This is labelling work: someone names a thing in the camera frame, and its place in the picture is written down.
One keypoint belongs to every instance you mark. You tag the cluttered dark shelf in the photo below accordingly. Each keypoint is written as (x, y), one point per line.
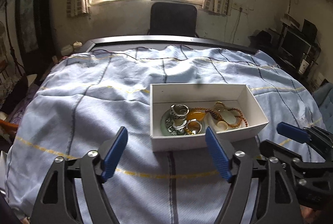
(294, 48)

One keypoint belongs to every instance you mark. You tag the white cardboard box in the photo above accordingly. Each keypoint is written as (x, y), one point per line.
(181, 113)

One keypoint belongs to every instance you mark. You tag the white jade bangle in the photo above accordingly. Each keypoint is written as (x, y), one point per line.
(227, 119)

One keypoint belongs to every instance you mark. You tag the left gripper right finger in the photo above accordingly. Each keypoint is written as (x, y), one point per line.
(221, 152)

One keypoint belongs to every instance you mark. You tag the black office chair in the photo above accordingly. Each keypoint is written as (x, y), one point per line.
(173, 19)

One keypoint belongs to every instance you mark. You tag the light blue bed sheet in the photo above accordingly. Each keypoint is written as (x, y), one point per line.
(160, 178)

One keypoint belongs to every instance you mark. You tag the amber oval pendant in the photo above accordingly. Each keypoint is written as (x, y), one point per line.
(197, 114)

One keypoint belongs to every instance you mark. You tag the dark framed painting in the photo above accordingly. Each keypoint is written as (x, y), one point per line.
(34, 36)

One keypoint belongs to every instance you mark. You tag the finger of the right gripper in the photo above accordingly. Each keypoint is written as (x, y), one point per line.
(293, 132)

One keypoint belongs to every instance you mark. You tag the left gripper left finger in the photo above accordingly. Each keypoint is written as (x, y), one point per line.
(111, 152)

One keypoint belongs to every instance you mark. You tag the dark bed frame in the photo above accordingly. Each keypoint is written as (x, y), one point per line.
(122, 43)

